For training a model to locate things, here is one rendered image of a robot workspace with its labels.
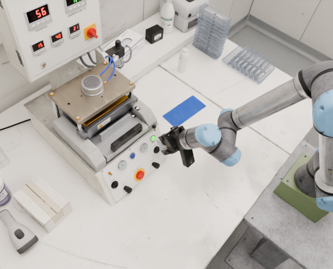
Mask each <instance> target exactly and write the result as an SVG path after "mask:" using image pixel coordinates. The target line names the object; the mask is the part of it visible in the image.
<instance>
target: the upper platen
mask: <svg viewBox="0 0 333 269"><path fill-rule="evenodd" d="M128 98H129V97H128V96H126V95H124V96H123V97H121V98H120V99H119V100H117V101H115V102H114V103H112V104H111V105H109V106H108V107H107V108H105V109H104V110H102V111H101V112H99V113H98V114H96V115H95V116H93V117H92V118H90V119H89V120H87V121H86V122H84V123H83V124H82V127H83V128H86V127H87V126H89V125H90V124H92V123H93V122H95V121H96V120H98V119H99V118H101V117H102V116H104V115H105V114H107V113H108V112H110V111H111V110H112V109H114V108H115V107H117V106H118V105H120V104H121V103H123V102H124V101H126V100H127V99H128Z"/></svg>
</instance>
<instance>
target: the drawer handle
mask: <svg viewBox="0 0 333 269"><path fill-rule="evenodd" d="M138 131H139V132H142V124H140V123H138V124H137V125H135V126H134V127H133V128H131V129H130V130H129V131H127V132H126V133H125V134H123V135H122V136H120V137H119V138H118V139H116V140H115V141H114V142H113V143H111V146H110V149H111V150H112V151H113V152H115V151H116V148H117V147H118V146H120V145H121V144H123V143H124V142H125V141H126V140H128V139H129V138H130V137H132V136H133V135H134V134H135V133H137V132H138Z"/></svg>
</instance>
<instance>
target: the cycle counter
mask: <svg viewBox="0 0 333 269"><path fill-rule="evenodd" d="M29 15H30V19H31V21H34V20H36V19H38V18H41V17H43V16H45V15H47V12H46V7H45V6H44V7H42V8H39V9H37V10H35V11H32V12H29Z"/></svg>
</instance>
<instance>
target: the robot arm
mask: <svg viewBox="0 0 333 269"><path fill-rule="evenodd" d="M307 98H309V99H311V100H312V119H313V127H314V130H315V131H316V132H317V133H318V134H319V147H318V148H317V150H316V152H315V153H314V154H313V156H312V157H311V159H310V160H309V161H308V163H306V164H304V165H302V166H300V167H299V168H298V169H297V171H296V172H295V174H294V181H295V184H296V186H297V187H298V188H299V190H300V191H302V192H303V193H304V194H306V195H308V196H310V197H314V198H316V199H315V200H316V204H317V206H318V207H319V208H320V209H322V210H325V211H330V212H333V60H328V61H322V62H318V63H315V64H313V65H310V66H308V67H306V68H304V69H302V70H300V71H299V72H298V73H297V76H296V77H294V78H292V79H291V80H289V81H287V82H285V83H283V84H281V85H279V86H277V87H276V88H274V89H272V90H270V91H268V92H266V93H264V94H262V95H261V96H259V97H257V98H255V99H254V100H252V101H250V102H248V103H246V104H244V105H242V106H240V107H239V108H237V109H232V108H228V109H226V108H225V109H223V110H222V111H221V112H220V114H219V117H218V121H217V126H216V125H215V124H213V123H207V124H201V125H198V126H195V127H192V128H188V129H185V128H184V127H183V126H174V127H171V128H170V129H171V130H170V131H169V132H167V133H164V134H162V135H161V136H160V137H158V138H159V140H160V141H161V142H160V141H159V140H157V144H158V146H159V148H160V151H161V153H162V154H163V155H168V154H173V153H176V152H177V151H180V155H181V159H182V162H183V165H184V166H186V167H188V168H189V167H190V166H191V165H192V164H193V163H194V162H195V159H194V154H193V150H192V149H195V148H201V149H203V150H204V151H206V152H207V153H208V154H210V155H211V156H213V157H214V158H215V159H217V160H218V161H219V162H220V163H223V164H224V165H226V166H228V167H232V166H234V165H236V164H237V163H238V161H239V160H240V158H241V151H240V150H239V149H238V147H236V146H235V143H236V135H237V132H238V131H239V130H241V129H243V128H245V127H247V126H250V125H252V124H254V123H256V122H258V121H260V120H262V119H264V118H266V117H269V116H271V115H273V114H275V113H277V112H279V111H281V110H283V109H285V108H288V107H290V106H292V105H294V104H296V103H298V102H300V101H302V100H305V99H307Z"/></svg>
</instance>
